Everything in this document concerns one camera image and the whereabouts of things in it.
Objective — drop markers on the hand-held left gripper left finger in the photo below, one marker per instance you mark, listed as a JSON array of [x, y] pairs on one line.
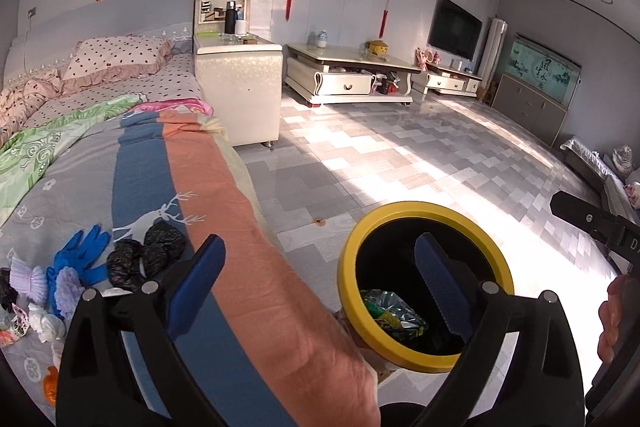
[[200, 282]]

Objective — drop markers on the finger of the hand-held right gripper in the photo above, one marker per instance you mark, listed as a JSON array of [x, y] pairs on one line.
[[585, 213]]

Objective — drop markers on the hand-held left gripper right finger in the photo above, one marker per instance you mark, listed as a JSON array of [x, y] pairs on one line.
[[442, 292]]

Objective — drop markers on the yellow rimmed trash bin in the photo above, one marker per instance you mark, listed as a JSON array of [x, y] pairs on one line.
[[380, 217]]

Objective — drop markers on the person's right hand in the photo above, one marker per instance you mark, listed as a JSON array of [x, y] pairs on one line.
[[620, 322]]

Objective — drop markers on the grey sofa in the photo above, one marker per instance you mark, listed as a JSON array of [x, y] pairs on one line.
[[595, 167]]

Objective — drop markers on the green snack wrapper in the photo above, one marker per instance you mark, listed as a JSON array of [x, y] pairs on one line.
[[390, 313]]

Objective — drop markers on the deer print striped quilt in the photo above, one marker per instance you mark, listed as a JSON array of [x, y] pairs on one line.
[[200, 172]]

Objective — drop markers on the grey cabinet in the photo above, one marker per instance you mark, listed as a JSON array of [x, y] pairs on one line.
[[527, 109]]

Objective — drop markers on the blue rubber glove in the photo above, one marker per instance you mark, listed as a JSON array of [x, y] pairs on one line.
[[82, 252]]

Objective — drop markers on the fish tank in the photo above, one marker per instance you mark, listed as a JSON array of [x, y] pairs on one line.
[[542, 69]]

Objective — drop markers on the purple knitted item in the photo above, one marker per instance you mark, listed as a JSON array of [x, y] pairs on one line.
[[29, 279]]

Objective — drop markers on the pink floral blanket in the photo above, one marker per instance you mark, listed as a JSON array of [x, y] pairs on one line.
[[172, 108]]

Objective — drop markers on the orange plastic scrap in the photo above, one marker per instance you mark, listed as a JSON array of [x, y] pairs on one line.
[[51, 381]]

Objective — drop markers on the white standing air conditioner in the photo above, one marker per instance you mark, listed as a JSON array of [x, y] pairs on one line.
[[492, 49]]

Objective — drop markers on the white television stand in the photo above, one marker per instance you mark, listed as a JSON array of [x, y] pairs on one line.
[[447, 82]]

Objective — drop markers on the printed candy wrapper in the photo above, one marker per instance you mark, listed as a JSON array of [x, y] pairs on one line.
[[15, 327]]

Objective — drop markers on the small black plastic bag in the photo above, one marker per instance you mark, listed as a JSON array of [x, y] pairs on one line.
[[7, 289]]

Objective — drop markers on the white nightstand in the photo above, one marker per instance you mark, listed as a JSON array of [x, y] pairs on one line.
[[237, 92]]

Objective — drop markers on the green floral blanket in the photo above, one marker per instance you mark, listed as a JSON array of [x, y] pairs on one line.
[[60, 137]]

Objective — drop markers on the pink figurines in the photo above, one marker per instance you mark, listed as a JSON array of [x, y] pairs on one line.
[[426, 58]]

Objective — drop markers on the white coffee table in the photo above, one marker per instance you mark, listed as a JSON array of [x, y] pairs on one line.
[[345, 82]]

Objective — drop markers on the polka dot pillow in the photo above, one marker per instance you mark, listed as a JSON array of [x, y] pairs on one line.
[[117, 59]]

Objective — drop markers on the pink ruffled duvet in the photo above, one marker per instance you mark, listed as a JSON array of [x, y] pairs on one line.
[[25, 102]]

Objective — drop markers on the yellow lidded pot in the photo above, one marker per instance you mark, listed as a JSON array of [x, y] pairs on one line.
[[378, 48]]

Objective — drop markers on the white cup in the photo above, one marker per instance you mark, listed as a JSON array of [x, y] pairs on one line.
[[240, 27]]

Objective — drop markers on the black thermos bottle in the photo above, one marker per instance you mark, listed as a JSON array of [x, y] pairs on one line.
[[230, 18]]

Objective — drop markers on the grey upholstered bed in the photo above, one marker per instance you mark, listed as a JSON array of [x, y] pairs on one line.
[[110, 14]]

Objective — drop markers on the wall mounted television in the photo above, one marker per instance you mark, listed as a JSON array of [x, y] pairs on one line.
[[454, 29]]

